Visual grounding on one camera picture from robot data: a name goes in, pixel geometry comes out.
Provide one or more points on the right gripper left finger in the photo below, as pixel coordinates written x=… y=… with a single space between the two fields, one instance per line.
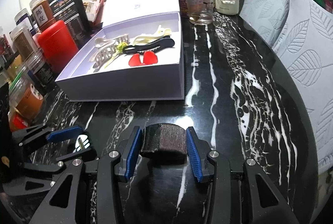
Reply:
x=68 y=199

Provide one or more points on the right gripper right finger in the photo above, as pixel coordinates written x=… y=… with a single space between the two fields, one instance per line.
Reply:
x=248 y=196

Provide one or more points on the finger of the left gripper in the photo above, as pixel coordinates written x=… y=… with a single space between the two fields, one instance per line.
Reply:
x=43 y=134
x=87 y=154

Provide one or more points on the green flower gold hairpin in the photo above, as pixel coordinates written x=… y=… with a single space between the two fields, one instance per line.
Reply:
x=118 y=51

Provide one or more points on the black hair claw clip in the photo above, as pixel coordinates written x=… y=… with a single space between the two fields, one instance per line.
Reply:
x=155 y=46

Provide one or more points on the cream hair claw clip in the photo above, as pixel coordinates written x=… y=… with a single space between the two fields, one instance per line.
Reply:
x=143 y=39

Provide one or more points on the small white striped hair clip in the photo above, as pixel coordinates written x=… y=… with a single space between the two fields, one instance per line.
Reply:
x=82 y=143

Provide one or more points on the brown spice plastic jar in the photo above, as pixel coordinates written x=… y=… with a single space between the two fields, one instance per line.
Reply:
x=23 y=41

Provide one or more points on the red cylindrical canister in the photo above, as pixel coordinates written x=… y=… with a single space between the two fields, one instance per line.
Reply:
x=58 y=46

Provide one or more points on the pearl silver hair claw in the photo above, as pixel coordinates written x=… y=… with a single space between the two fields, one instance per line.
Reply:
x=101 y=42

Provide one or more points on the lavender gift box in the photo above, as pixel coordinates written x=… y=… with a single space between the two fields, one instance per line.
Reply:
x=120 y=82

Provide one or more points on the orange peel labelled jar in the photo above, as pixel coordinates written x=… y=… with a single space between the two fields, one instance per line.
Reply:
x=42 y=14

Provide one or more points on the black snack bag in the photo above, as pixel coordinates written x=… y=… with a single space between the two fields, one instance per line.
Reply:
x=72 y=13

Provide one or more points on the red snack packet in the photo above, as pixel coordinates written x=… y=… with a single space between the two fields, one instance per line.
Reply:
x=94 y=11

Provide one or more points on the near leaf pattern chair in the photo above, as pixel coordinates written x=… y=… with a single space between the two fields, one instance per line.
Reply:
x=305 y=49

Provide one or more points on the leaf pattern chair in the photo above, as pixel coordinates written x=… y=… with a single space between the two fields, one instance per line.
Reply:
x=266 y=17
x=305 y=49

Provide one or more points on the glass mug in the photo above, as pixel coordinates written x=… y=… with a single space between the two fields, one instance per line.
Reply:
x=200 y=12

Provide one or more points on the far leaf pattern chair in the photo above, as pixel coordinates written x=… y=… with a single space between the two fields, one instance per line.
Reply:
x=266 y=17

